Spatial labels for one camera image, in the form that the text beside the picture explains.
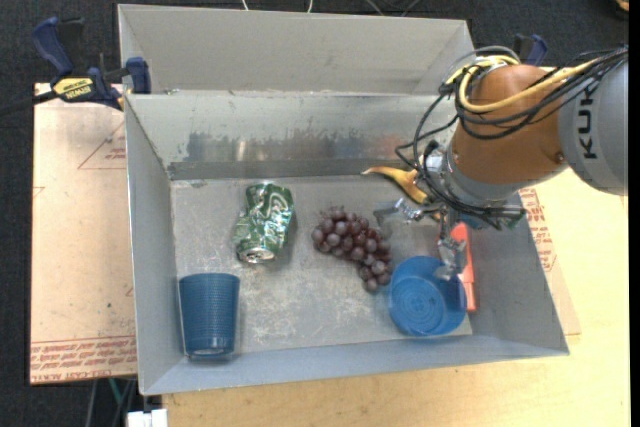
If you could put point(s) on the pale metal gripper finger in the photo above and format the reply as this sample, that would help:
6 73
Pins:
450 259
406 212

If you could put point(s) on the orange flat block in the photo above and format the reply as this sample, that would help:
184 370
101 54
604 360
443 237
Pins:
469 275

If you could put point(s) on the yellow banana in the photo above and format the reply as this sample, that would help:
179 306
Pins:
395 176

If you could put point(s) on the blue bowl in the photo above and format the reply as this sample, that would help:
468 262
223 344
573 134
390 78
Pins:
417 302

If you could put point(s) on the purple grape bunch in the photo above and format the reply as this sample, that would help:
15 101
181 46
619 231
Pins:
352 240

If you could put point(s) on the grey metal bin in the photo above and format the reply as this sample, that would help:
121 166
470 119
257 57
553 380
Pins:
310 305

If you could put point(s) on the crushed green drink can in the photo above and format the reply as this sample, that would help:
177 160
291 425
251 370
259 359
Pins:
264 225

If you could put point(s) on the blue ribbed cup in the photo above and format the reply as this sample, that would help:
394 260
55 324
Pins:
210 315

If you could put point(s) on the brown cardboard board, red print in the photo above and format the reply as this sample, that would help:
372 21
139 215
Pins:
80 235

